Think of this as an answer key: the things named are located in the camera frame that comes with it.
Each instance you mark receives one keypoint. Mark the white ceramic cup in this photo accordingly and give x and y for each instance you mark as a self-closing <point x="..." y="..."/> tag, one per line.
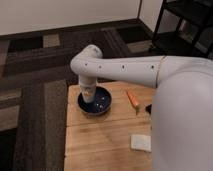
<point x="88" y="93"/>

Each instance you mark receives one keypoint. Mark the white sponge block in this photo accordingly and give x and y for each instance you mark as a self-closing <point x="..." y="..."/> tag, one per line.
<point x="140" y="142"/>

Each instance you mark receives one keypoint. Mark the black smartphone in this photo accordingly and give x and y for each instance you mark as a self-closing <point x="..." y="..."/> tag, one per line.
<point x="148" y="108"/>

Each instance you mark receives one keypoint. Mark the dark blue ceramic bowl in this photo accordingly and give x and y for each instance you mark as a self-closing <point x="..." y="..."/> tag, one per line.
<point x="100" y="105"/>

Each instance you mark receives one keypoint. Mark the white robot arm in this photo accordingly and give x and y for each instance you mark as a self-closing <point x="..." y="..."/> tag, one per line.
<point x="182" y="106"/>

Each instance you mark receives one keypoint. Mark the orange carrot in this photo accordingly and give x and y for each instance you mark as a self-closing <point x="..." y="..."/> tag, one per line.
<point x="135" y="103"/>

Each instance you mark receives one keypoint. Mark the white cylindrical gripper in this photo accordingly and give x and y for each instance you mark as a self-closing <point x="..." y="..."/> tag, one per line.
<point x="87" y="81"/>

